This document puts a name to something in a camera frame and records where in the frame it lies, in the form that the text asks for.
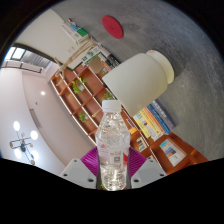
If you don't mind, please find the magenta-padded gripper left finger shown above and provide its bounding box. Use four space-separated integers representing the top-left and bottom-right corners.
59 146 101 190

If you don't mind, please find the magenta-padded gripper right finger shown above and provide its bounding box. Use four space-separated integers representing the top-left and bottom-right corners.
126 146 168 190

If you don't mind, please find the clear plastic water bottle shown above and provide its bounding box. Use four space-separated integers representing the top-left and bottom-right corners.
95 99 131 192

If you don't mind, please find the stack of colourful books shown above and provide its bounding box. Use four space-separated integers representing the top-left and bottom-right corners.
132 99 177 141

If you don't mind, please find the branched ceiling lamp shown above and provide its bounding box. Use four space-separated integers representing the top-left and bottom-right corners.
8 120 40 166

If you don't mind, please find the wooden bookshelf unit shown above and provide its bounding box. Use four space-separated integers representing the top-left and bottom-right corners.
49 63 210 176

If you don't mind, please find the cream ribbed cup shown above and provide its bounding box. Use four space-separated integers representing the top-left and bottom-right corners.
101 49 175 118

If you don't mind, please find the tan chair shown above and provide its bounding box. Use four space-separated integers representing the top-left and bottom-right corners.
87 56 105 75

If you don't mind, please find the green and white carton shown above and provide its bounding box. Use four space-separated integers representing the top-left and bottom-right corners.
81 46 102 66

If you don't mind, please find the wooden artist mannequin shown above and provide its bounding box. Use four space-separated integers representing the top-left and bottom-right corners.
54 36 98 79

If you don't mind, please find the black box set of books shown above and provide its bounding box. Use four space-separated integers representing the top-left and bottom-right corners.
97 43 122 68

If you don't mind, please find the grey curtain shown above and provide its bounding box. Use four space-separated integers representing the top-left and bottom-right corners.
19 49 53 70

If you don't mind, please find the window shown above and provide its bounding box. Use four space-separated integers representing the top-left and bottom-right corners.
1 46 26 66

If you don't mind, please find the small green and white box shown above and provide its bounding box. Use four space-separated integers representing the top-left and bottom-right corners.
75 27 90 38

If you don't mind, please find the stack of white boxes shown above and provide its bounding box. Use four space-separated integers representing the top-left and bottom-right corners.
60 18 88 45

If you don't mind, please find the flat round red coaster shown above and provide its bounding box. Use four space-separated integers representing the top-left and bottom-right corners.
101 15 125 40

